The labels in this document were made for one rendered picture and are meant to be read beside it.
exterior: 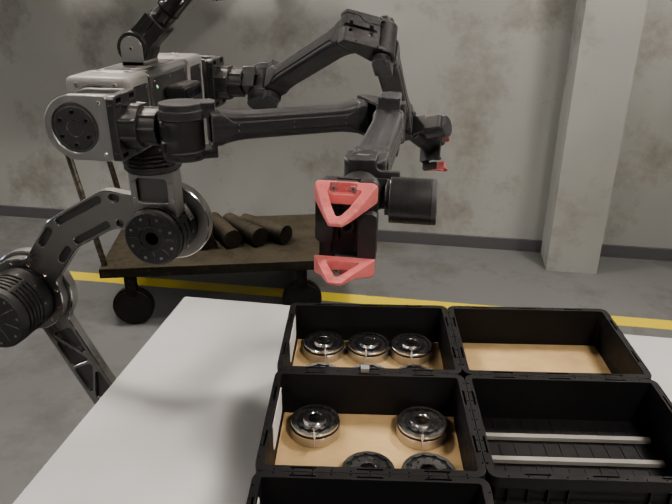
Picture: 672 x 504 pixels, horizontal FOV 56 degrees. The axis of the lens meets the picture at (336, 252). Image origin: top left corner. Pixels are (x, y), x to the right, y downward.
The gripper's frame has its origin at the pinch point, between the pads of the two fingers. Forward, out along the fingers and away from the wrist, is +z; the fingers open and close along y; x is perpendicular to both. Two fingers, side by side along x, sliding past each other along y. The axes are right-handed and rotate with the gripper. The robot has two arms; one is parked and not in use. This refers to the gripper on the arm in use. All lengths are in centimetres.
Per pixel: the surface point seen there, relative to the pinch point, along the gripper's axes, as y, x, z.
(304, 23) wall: 1, 75, -347
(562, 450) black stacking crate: 61, -39, -50
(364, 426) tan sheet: 62, 1, -51
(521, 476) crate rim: 52, -28, -30
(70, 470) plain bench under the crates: 76, 65, -42
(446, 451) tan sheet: 62, -16, -46
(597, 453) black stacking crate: 61, -46, -50
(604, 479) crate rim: 52, -42, -32
